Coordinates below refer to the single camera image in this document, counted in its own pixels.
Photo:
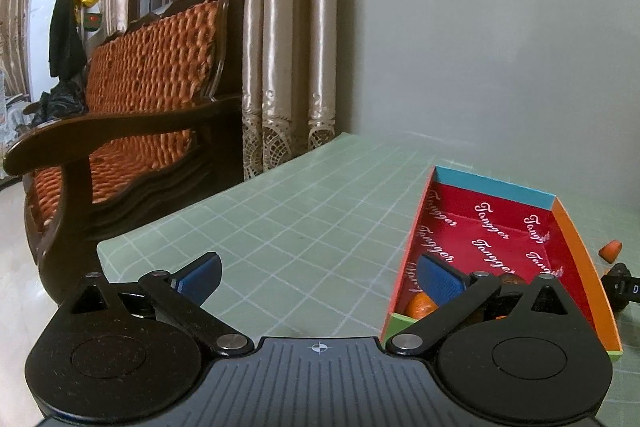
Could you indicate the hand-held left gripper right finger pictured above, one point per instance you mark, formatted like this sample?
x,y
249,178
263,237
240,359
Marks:
x,y
440,282

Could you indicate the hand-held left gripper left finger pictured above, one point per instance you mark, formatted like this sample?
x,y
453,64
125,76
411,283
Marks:
x,y
197,278

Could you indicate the round orange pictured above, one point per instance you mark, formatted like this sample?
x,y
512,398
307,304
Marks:
x,y
419,307

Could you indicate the small cut orange piece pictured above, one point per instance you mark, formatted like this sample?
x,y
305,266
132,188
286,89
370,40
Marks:
x,y
611,251

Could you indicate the dark brown wrinkled fruit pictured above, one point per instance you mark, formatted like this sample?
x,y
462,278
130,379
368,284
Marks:
x,y
512,281

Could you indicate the colourful cardboard box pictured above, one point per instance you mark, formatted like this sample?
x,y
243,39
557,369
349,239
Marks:
x,y
500,217

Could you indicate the green checked tablecloth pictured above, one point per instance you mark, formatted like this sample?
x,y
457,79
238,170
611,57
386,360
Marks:
x,y
310,207

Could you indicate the wooden sofa orange cushion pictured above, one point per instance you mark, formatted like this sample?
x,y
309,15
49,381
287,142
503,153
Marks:
x,y
140,82

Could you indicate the black bag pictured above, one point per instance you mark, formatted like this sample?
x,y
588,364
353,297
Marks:
x,y
57,102

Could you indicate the red green hanging ornament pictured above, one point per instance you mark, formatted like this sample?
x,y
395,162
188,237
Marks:
x,y
92,22

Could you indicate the black coat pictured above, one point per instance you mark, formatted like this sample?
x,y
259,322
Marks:
x,y
65,32

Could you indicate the white refrigerator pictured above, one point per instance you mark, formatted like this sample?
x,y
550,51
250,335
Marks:
x,y
40,32

